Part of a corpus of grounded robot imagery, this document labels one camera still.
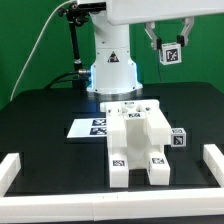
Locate white chair seat part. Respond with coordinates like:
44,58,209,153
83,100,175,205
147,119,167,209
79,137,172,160
126,114,149,170

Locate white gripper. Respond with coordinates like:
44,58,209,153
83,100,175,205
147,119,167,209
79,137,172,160
106,0,224,50

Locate white chair back part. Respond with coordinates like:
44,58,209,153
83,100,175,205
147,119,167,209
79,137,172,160
100,100,171,159

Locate black cables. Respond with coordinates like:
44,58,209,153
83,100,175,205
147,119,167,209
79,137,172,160
45,69,92,90

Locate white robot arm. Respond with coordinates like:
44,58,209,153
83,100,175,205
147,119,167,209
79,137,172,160
87,0,224,98

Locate white U-shaped fence frame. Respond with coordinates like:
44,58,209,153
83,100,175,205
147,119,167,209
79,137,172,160
0,144,224,223

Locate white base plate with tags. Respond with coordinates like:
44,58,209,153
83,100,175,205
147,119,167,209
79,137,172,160
67,118,107,138

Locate white cable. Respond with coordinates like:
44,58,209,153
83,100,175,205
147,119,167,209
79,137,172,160
9,0,78,102

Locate black camera stand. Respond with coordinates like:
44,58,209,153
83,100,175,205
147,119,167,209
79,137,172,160
58,0,106,90

